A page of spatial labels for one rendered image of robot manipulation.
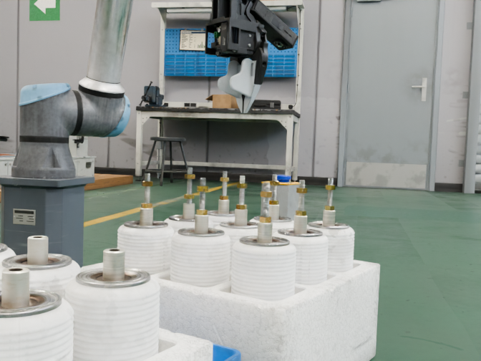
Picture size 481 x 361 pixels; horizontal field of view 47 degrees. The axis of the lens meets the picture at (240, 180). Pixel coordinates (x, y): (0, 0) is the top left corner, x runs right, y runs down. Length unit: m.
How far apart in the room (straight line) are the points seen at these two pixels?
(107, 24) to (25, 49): 5.93
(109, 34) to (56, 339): 1.03
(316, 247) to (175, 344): 0.36
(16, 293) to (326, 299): 0.51
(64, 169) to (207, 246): 0.63
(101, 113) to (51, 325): 1.01
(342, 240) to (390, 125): 5.13
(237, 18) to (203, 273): 0.42
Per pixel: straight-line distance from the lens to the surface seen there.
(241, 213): 0.98
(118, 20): 1.43
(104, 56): 1.44
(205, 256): 0.86
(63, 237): 1.40
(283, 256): 0.80
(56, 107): 1.41
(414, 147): 6.12
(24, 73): 7.32
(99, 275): 0.61
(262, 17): 1.00
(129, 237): 0.94
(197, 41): 6.32
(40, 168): 1.39
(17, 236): 1.42
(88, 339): 0.57
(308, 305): 0.82
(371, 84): 6.14
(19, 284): 0.51
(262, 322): 0.77
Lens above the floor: 0.39
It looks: 4 degrees down
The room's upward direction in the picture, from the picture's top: 2 degrees clockwise
